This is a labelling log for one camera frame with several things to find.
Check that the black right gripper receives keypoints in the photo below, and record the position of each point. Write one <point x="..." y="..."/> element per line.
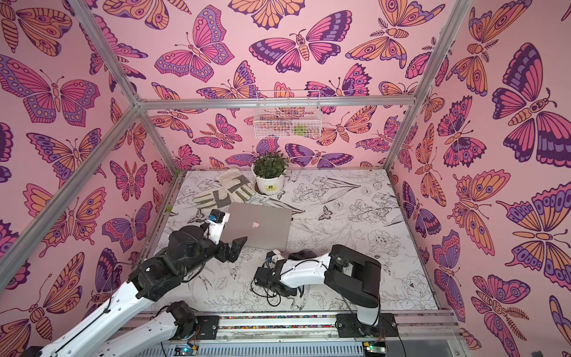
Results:
<point x="263" y="275"/>

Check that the white grey work glove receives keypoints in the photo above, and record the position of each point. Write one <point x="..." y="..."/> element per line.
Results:
<point x="237" y="185"/>

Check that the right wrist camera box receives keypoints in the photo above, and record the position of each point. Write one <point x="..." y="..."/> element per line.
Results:
<point x="274" y="256"/>

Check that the white wire wall basket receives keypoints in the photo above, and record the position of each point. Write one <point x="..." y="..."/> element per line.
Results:
<point x="277" y="113"/>

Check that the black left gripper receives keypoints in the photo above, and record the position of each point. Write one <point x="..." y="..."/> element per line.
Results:
<point x="224" y="255"/>

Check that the aluminium frame struts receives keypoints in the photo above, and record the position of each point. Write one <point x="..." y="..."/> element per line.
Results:
<point x="38" y="228"/>

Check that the white green striped work glove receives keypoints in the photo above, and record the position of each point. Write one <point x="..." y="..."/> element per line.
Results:
<point x="212" y="199"/>

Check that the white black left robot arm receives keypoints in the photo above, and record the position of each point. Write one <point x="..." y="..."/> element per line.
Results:
<point x="188" y="249"/>

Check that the silver laptop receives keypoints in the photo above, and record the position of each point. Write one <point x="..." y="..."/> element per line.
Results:
<point x="265" y="227"/>

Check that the green ball in basket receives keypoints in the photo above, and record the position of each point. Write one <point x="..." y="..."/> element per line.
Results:
<point x="299" y="130"/>

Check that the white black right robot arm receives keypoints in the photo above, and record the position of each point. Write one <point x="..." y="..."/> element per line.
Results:
<point x="354" y="276"/>

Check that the green plant in white pot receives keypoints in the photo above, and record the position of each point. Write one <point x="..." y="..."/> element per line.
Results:
<point x="270" y="172"/>

